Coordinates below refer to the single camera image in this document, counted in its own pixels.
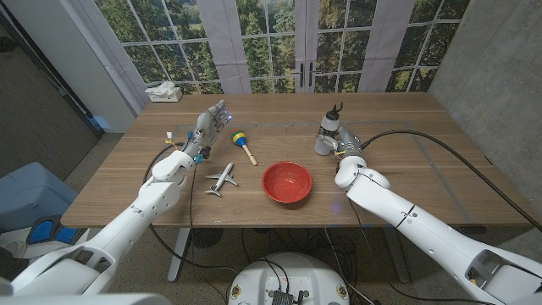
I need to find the red bowl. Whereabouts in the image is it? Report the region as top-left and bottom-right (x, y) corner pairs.
(261, 160), (313, 204)

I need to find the blue and black pedal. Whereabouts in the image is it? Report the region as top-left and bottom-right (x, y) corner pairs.
(25, 214), (81, 246)

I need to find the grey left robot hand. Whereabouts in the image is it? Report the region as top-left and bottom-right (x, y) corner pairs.
(181, 99), (233, 164)

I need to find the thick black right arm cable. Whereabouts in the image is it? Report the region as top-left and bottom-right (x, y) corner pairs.
(360, 129), (542, 233)

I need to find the round black fan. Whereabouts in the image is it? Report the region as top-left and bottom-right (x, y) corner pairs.
(189, 227), (224, 249)

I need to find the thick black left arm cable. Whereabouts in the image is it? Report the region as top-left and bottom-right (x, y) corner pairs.
(141, 142), (241, 275)

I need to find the white table leg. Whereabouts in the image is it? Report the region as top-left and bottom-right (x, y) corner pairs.
(167, 227), (191, 283)

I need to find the white oil cruet black pump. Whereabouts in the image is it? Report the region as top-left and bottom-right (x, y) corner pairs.
(313, 103), (344, 157)

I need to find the white sneaker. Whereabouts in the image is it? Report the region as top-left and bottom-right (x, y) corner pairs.
(0, 240), (26, 258)

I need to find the grey table leg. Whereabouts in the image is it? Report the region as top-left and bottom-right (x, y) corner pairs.
(384, 228), (412, 284)

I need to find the colourful striped wooden maraca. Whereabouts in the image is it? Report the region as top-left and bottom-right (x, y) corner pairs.
(230, 129), (258, 167)

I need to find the printed window backdrop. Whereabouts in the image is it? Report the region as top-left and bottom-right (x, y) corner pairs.
(69, 0), (471, 95)

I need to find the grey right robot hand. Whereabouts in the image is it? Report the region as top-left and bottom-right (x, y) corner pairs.
(317, 125), (364, 162)

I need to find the white tissue box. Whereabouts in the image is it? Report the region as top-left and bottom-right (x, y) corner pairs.
(144, 81), (184, 103)

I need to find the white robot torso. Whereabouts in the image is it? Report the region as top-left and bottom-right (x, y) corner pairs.
(227, 252), (351, 305)

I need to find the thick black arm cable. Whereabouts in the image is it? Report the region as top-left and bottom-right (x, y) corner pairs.
(141, 142), (241, 275)
(360, 129), (542, 233)

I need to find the white toy airplane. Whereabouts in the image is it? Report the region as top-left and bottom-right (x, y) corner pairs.
(204, 162), (239, 197)

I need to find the blue storage bin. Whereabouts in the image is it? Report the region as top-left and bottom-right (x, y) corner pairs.
(0, 162), (80, 232)

